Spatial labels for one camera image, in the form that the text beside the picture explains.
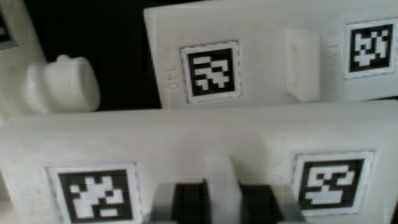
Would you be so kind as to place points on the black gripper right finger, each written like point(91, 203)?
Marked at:
point(260, 208)

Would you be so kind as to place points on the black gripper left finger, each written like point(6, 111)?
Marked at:
point(182, 204)

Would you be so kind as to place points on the white cabinet top knob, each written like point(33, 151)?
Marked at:
point(61, 86)

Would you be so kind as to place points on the white cabinet body box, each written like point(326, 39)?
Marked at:
point(17, 58)

